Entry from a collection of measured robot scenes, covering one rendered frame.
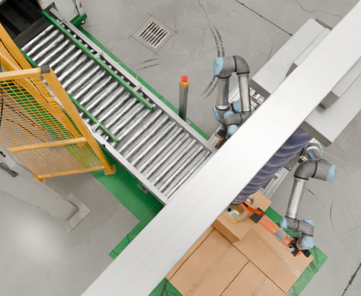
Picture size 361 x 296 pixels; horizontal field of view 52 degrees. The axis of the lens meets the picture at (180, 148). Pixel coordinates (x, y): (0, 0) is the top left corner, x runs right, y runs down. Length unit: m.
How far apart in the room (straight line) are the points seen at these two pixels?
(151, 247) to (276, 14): 4.47
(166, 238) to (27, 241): 3.39
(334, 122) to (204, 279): 2.39
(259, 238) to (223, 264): 0.40
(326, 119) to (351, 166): 3.31
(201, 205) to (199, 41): 3.95
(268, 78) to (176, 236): 0.57
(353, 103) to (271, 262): 2.39
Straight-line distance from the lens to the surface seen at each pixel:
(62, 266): 4.00
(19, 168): 2.41
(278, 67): 1.17
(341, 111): 1.16
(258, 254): 3.38
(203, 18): 4.87
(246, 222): 2.97
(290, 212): 2.55
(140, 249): 0.80
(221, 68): 2.60
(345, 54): 1.03
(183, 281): 3.30
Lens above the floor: 3.84
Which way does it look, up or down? 72 degrees down
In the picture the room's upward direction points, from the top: 3 degrees clockwise
